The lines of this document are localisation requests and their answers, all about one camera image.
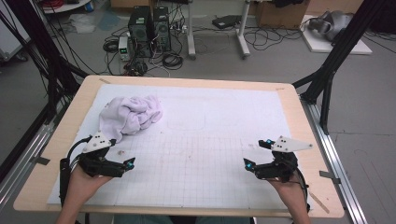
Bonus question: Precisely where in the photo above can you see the large cardboard box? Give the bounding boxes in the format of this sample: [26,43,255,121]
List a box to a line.
[255,0,311,30]

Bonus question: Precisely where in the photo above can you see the right hand-held gripper cable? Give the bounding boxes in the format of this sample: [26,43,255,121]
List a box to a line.
[290,169,311,213]

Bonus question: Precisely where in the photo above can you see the small coiled black cable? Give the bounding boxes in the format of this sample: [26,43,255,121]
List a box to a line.
[102,38,120,54]

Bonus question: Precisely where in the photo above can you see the black frame strut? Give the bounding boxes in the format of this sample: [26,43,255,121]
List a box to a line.
[6,0,90,123]
[292,0,390,135]

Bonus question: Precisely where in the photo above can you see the white stand leg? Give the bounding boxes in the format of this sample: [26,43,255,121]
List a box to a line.
[235,0,251,60]
[186,0,197,61]

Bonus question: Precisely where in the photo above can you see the large black computer tower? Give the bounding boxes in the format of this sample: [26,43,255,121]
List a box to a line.
[128,5,154,59]

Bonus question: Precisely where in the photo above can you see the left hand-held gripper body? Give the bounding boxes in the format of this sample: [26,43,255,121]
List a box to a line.
[78,131,129,178]

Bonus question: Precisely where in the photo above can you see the person's right hand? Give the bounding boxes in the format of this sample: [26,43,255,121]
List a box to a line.
[268,176,309,213]

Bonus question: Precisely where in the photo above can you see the grey rounded device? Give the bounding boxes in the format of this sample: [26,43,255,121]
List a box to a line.
[307,9,355,42]

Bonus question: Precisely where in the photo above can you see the white power supply unit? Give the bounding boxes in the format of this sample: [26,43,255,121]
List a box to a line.
[118,35,131,62]

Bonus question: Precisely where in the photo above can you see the white floor platform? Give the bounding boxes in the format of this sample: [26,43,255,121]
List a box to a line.
[300,14,374,56]

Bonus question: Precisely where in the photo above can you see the round white table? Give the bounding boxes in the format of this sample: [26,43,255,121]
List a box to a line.
[41,0,93,15]

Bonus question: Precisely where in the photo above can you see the grey tape strip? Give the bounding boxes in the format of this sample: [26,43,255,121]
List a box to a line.
[31,156,51,166]
[318,170,342,185]

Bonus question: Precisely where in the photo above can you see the person's left hand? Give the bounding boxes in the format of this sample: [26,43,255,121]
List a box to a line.
[65,166,113,206]

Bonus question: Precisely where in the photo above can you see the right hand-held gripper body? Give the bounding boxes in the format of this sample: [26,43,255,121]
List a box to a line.
[253,135,314,183]

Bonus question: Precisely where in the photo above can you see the clear plastic sheet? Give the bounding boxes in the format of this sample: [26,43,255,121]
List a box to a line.
[68,13,98,35]

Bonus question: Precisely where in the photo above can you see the aluminium frame rail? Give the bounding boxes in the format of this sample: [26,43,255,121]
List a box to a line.
[299,95,369,224]
[0,122,61,210]

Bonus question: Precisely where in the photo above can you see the light pink towel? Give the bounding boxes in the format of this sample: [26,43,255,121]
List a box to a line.
[98,94,164,144]

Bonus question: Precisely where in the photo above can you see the loose black floor cables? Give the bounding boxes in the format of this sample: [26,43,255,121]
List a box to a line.
[244,26,304,52]

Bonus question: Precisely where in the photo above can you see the slim black computer tower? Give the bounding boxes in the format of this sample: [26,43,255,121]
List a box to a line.
[152,6,173,52]

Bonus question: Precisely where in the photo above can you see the flat black box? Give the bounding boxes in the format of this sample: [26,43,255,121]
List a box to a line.
[212,14,243,30]

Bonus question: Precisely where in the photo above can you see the white grid mat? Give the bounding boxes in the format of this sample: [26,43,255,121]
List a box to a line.
[46,83,314,210]

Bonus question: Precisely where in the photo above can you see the black cable bundle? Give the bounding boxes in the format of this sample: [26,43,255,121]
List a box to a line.
[0,8,101,77]

